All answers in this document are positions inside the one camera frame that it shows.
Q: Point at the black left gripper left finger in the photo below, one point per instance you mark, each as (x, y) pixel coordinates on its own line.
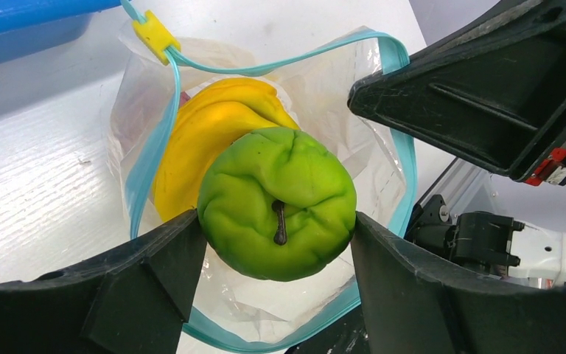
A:
(134, 298)

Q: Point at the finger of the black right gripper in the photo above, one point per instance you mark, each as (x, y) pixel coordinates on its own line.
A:
(492, 93)

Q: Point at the blue plastic bin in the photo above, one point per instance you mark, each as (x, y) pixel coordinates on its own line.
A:
(27, 27)

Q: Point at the aluminium frame rail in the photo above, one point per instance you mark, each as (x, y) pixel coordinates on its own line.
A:
(464, 187)

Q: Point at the clear zip top bag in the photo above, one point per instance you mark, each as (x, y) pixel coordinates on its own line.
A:
(231, 311)

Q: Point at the yellow banana bunch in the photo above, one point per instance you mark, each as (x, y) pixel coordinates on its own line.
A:
(205, 126)

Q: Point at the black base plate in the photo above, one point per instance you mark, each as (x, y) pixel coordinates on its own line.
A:
(347, 335)

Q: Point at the green apple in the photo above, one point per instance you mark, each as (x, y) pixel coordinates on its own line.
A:
(277, 205)

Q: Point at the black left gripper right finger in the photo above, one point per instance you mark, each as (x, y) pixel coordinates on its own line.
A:
(416, 302)

